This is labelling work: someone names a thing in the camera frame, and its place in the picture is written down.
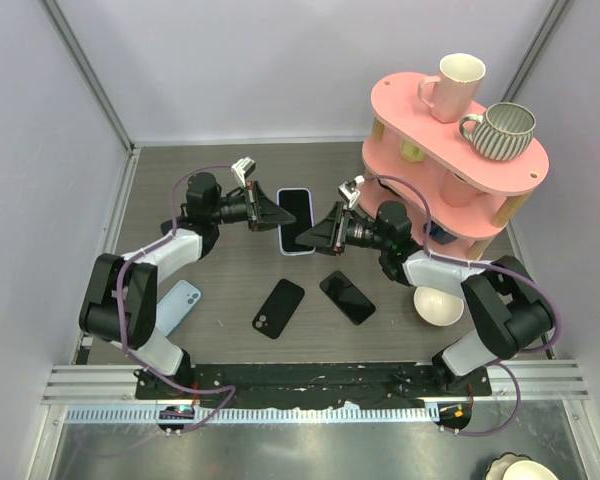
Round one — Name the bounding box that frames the cream bowl bottom corner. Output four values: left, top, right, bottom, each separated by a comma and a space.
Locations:
483, 452, 558, 480

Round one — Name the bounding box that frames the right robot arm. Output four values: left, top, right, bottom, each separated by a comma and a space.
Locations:
296, 201, 561, 395

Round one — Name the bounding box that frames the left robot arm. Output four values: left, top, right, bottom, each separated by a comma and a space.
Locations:
79, 171, 295, 399

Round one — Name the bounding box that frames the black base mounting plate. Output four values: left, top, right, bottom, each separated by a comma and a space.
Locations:
134, 362, 492, 410

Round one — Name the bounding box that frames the blue object bottom shelf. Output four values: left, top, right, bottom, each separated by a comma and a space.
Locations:
422, 222, 457, 245

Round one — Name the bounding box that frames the yellow cup on shelf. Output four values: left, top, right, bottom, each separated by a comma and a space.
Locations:
400, 139, 427, 163

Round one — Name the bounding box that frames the pink tall mug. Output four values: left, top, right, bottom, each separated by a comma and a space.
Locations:
417, 53, 486, 123

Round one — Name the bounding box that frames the purple cable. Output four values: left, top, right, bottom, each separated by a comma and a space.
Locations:
359, 175, 561, 439
117, 163, 236, 434

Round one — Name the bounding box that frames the lavender phone case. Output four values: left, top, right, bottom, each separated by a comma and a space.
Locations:
276, 187, 316, 258

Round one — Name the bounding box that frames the light blue phone case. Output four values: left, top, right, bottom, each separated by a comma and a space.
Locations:
156, 280, 201, 337

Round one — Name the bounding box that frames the grey striped mug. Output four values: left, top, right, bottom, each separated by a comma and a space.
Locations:
458, 102, 536, 162

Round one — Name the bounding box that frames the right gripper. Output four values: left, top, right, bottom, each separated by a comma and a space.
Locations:
296, 202, 390, 257

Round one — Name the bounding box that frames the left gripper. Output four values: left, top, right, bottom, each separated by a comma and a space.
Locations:
209, 181, 294, 232

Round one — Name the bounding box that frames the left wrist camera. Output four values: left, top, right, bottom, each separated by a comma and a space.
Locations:
230, 157, 256, 187

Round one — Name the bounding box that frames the black phone case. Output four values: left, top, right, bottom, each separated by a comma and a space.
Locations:
252, 279, 305, 340

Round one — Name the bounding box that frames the pink cup middle shelf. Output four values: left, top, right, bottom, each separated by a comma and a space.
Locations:
440, 170, 479, 208

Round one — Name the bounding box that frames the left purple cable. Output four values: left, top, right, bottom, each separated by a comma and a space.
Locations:
117, 163, 236, 434

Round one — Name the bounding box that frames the aluminium rail with slots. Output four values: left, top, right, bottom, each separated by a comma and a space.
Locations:
65, 403, 439, 425

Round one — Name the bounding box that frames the white bowl on table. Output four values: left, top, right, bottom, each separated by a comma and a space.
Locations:
413, 287, 464, 327

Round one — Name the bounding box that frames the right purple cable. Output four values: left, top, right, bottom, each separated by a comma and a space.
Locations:
359, 175, 561, 439

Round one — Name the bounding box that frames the pink three-tier shelf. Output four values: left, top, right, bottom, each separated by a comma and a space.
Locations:
359, 72, 549, 260

